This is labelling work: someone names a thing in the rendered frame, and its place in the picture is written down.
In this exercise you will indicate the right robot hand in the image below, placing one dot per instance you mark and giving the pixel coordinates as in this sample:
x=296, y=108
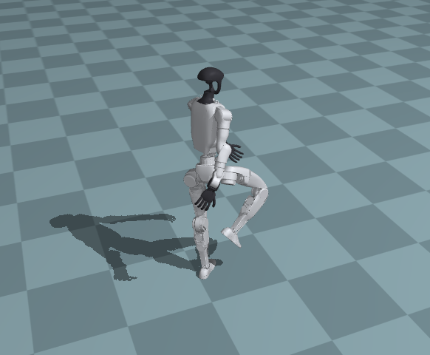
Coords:
x=208, y=196

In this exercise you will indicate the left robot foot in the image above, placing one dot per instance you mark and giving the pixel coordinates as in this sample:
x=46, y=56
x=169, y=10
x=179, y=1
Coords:
x=204, y=272

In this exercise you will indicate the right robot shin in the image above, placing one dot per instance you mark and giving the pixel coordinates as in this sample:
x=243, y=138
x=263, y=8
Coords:
x=249, y=209

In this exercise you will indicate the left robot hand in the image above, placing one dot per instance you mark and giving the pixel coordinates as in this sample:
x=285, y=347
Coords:
x=232, y=152

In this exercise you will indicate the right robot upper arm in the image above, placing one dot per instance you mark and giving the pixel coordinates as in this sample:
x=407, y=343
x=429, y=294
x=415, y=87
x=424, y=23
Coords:
x=223, y=118

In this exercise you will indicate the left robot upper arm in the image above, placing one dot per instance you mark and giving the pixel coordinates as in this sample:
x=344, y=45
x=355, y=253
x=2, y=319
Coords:
x=190, y=102

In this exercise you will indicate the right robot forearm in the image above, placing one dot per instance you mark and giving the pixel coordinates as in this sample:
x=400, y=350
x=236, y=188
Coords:
x=220, y=162

